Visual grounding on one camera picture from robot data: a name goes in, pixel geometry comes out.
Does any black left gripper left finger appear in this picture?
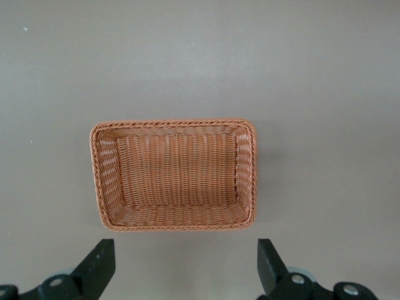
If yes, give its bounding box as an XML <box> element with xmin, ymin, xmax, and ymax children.
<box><xmin>17</xmin><ymin>238</ymin><xmax>117</xmax><ymax>300</ymax></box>

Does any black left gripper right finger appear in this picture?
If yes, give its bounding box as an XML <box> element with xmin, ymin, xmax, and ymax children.
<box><xmin>257</xmin><ymin>238</ymin><xmax>337</xmax><ymax>300</ymax></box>

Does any brown wicker basket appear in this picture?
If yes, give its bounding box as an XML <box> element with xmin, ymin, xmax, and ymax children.
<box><xmin>89</xmin><ymin>117</ymin><xmax>259</xmax><ymax>233</ymax></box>

